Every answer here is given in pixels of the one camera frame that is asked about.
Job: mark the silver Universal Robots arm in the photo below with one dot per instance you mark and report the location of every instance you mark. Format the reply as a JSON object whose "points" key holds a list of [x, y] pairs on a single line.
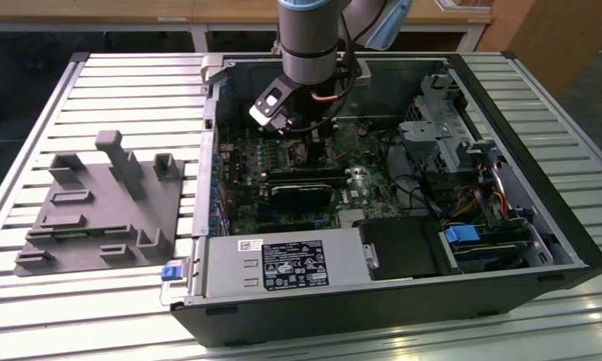
{"points": [[309, 37]]}

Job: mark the CPU socket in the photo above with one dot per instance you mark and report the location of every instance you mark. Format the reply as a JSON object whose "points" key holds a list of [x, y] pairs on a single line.
{"points": [[294, 156]]}

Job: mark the black RAM slot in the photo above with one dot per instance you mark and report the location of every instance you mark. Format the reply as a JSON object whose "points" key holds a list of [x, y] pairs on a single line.
{"points": [[306, 183], [306, 172], [306, 175], [306, 179]]}

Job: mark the green motherboard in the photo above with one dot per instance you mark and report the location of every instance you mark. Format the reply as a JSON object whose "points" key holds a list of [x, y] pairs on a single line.
{"points": [[377, 176]]}

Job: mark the metal disk bay cage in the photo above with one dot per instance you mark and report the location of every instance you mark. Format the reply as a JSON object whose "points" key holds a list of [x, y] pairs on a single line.
{"points": [[432, 131]]}

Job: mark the black graphics card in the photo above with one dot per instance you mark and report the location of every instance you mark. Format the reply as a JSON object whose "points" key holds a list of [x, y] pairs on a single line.
{"points": [[301, 195]]}

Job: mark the silver chipset heatsink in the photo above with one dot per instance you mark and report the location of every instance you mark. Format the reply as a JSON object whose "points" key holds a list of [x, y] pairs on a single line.
{"points": [[354, 218]]}

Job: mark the black plastic shroud box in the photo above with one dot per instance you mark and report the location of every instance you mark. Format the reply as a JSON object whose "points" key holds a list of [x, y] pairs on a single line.
{"points": [[401, 248]]}

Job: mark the clear plastic tray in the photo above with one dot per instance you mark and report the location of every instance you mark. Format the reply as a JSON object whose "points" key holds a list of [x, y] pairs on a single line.
{"points": [[461, 3]]}

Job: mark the hard disk in blue carrier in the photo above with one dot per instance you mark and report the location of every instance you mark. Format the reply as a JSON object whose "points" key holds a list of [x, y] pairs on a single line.
{"points": [[461, 235]]}

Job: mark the grey power supply unit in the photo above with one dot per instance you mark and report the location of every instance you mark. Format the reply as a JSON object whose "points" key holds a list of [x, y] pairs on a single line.
{"points": [[226, 263]]}

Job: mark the wooden cabinet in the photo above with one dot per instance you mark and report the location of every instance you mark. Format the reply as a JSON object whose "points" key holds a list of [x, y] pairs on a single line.
{"points": [[557, 37]]}

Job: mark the blue case latch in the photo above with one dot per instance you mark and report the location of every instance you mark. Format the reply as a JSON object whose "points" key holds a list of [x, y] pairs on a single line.
{"points": [[171, 273]]}

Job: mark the grey parts rack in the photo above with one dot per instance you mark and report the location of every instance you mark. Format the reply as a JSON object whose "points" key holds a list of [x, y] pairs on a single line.
{"points": [[106, 225]]}

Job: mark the black open PC case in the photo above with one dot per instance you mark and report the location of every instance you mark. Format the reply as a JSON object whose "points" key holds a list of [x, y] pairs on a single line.
{"points": [[331, 319]]}

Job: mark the green RAM stick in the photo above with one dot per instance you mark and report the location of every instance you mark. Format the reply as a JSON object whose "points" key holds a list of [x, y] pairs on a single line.
{"points": [[75, 235]]}

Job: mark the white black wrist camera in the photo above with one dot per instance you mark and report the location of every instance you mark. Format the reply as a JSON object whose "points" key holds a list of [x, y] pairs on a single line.
{"points": [[271, 101]]}

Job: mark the wooden desk white frame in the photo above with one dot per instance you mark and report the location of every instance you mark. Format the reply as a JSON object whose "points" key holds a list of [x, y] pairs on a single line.
{"points": [[130, 11]]}

